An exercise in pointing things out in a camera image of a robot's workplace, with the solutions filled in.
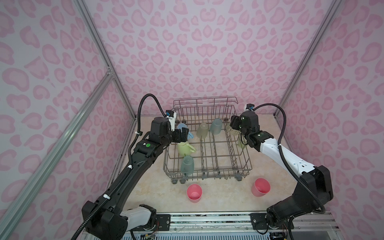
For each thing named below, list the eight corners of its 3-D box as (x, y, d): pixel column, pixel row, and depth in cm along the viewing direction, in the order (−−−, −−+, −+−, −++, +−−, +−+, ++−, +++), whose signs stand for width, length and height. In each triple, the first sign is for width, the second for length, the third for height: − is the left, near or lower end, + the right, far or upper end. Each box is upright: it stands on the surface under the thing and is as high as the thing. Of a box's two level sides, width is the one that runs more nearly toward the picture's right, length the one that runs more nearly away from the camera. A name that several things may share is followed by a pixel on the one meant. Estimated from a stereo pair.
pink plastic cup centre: (187, 202, 81) (186, 197, 73) (188, 189, 85) (187, 183, 77) (202, 202, 81) (202, 197, 73) (201, 189, 85) (202, 183, 77)
